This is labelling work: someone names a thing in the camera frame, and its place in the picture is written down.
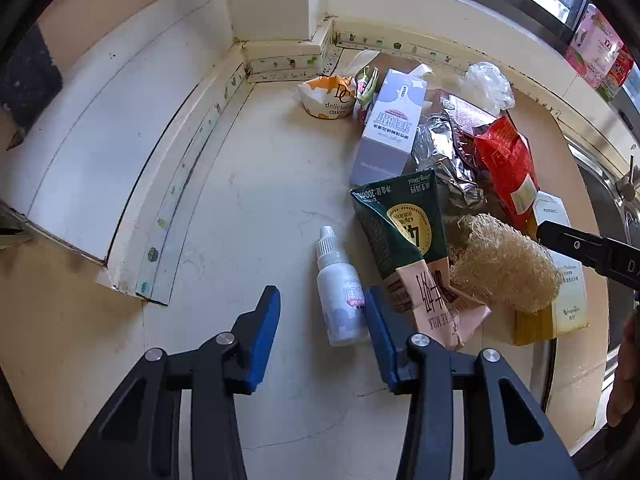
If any dark cloth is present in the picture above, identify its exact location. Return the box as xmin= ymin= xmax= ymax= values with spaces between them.
xmin=0 ymin=25 xmax=63 ymax=151

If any beige loofah sponge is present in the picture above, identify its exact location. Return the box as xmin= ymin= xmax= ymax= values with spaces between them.
xmin=447 ymin=213 xmax=565 ymax=315

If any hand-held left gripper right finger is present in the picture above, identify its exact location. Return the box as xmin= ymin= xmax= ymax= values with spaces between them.
xmin=362 ymin=286 xmax=583 ymax=480

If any steel sink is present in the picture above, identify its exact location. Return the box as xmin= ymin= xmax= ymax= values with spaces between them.
xmin=565 ymin=130 xmax=640 ymax=396

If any green and pink milk carton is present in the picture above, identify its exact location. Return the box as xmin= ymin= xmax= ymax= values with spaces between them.
xmin=349 ymin=170 xmax=493 ymax=352

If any red snack bag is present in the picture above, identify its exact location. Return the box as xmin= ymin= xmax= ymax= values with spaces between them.
xmin=472 ymin=115 xmax=541 ymax=236

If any clear plastic bag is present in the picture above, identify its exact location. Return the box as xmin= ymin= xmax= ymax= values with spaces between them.
xmin=460 ymin=61 xmax=516 ymax=117

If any silver foil wrapper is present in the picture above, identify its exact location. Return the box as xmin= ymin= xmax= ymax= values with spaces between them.
xmin=405 ymin=112 xmax=488 ymax=218

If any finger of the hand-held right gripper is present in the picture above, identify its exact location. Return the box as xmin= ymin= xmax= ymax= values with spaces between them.
xmin=536 ymin=220 xmax=640 ymax=292

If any steel faucet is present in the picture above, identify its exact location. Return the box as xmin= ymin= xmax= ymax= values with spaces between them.
xmin=616 ymin=145 xmax=640 ymax=201

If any white dropper bottle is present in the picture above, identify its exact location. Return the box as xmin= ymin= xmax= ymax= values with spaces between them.
xmin=315 ymin=226 xmax=370 ymax=347

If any purple and white box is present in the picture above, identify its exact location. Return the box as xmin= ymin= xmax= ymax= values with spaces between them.
xmin=349 ymin=66 xmax=436 ymax=188

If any pink packet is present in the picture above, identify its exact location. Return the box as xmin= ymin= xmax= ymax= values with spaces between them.
xmin=565 ymin=4 xmax=623 ymax=88

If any cardboard sheet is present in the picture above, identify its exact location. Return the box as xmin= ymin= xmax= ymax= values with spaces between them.
xmin=425 ymin=87 xmax=612 ymax=443

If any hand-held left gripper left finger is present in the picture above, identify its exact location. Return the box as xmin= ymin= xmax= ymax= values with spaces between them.
xmin=62 ymin=285 xmax=282 ymax=480

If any white and yellow box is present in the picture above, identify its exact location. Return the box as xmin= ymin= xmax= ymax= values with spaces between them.
xmin=514 ymin=190 xmax=590 ymax=347

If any person's right hand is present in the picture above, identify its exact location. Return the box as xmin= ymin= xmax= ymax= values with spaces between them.
xmin=606 ymin=305 xmax=640 ymax=428

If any green and white wrapper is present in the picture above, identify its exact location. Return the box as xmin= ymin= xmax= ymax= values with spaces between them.
xmin=345 ymin=50 xmax=381 ymax=111

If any paper cake cup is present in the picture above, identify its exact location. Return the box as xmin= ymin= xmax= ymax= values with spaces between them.
xmin=297 ymin=75 xmax=358 ymax=120

